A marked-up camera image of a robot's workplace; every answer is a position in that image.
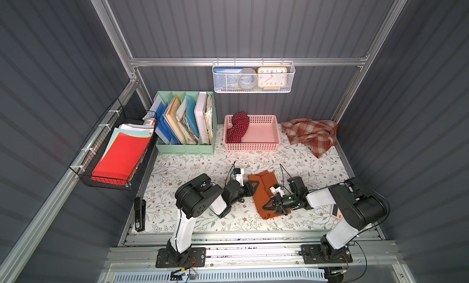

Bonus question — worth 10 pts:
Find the rust brown skirt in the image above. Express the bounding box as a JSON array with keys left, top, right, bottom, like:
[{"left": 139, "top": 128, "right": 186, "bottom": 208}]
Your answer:
[{"left": 248, "top": 170, "right": 280, "bottom": 220}]

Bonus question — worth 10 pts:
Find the red plaid skirt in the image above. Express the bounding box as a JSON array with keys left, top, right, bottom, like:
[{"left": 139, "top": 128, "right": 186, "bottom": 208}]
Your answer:
[{"left": 281, "top": 118, "right": 338, "bottom": 158}]

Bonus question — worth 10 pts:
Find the pink plastic basket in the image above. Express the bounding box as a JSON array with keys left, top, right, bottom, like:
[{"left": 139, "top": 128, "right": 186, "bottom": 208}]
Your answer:
[{"left": 223, "top": 115, "right": 281, "bottom": 152}]

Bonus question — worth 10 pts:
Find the red polka dot skirt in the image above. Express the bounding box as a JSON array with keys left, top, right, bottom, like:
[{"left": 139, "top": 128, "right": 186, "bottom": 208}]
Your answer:
[{"left": 225, "top": 112, "right": 250, "bottom": 143}]

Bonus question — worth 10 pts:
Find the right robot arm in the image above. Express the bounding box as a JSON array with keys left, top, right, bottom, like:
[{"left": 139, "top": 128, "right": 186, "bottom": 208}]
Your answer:
[{"left": 263, "top": 176, "right": 390, "bottom": 262}]

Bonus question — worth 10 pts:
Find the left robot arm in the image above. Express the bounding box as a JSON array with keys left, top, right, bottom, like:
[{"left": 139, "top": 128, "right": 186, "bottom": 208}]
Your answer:
[{"left": 167, "top": 173, "right": 259, "bottom": 263}]

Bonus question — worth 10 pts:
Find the grey tape roll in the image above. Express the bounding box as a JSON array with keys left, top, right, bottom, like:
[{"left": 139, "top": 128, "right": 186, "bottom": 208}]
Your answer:
[{"left": 238, "top": 68, "right": 257, "bottom": 91}]

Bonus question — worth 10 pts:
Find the white calculator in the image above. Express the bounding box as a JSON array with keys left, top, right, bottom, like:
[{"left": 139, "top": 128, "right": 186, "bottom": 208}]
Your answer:
[{"left": 330, "top": 204, "right": 343, "bottom": 220}]

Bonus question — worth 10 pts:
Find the floral table mat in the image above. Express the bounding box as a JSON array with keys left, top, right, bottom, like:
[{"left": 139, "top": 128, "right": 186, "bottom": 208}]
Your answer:
[{"left": 144, "top": 126, "right": 349, "bottom": 234}]

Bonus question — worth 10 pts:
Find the green file organizer box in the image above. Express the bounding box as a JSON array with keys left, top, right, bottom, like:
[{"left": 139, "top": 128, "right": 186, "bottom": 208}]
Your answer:
[{"left": 153, "top": 91, "right": 220, "bottom": 155}]

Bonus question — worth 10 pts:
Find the white binder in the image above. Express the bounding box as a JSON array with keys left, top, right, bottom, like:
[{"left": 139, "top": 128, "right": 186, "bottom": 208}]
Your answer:
[{"left": 194, "top": 92, "right": 209, "bottom": 145}]

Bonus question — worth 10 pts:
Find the black stapler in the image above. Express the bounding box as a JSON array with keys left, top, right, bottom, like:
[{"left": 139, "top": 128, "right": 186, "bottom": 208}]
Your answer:
[{"left": 134, "top": 197, "right": 146, "bottom": 232}]

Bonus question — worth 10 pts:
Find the blue folder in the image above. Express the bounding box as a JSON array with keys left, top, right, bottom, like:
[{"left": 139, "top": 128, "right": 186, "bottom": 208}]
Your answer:
[{"left": 155, "top": 102, "right": 181, "bottom": 145}]

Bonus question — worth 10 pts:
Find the blue box in basket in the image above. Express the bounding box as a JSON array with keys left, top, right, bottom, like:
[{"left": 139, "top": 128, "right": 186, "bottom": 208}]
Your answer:
[{"left": 213, "top": 67, "right": 243, "bottom": 93}]

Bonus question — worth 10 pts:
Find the red paper stack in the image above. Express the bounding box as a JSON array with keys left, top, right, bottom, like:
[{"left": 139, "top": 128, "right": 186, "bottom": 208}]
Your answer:
[{"left": 91, "top": 129, "right": 151, "bottom": 185}]

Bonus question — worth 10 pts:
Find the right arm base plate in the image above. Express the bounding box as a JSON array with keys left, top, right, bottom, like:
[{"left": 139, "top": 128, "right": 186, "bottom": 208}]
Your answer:
[{"left": 299, "top": 244, "right": 353, "bottom": 264}]

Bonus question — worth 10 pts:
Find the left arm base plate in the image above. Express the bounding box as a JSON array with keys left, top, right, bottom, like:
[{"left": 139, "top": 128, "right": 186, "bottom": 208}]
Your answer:
[{"left": 155, "top": 247, "right": 206, "bottom": 268}]

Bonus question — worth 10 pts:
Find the white wire wall basket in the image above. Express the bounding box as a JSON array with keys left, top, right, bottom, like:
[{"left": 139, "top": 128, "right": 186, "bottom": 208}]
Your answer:
[{"left": 212, "top": 60, "right": 296, "bottom": 94}]

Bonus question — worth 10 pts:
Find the black wire wall basket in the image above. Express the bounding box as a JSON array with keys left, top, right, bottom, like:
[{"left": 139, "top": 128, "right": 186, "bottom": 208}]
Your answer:
[{"left": 70, "top": 100, "right": 158, "bottom": 190}]

